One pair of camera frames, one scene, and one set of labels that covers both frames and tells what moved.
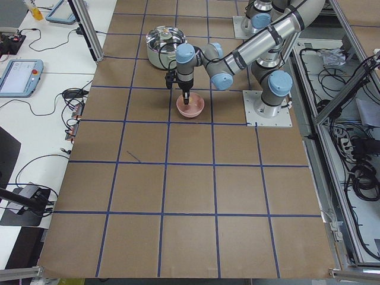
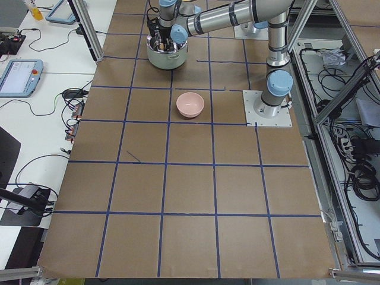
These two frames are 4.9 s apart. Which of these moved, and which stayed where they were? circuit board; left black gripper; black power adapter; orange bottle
Moved: left black gripper
Stayed: circuit board; orange bottle; black power adapter
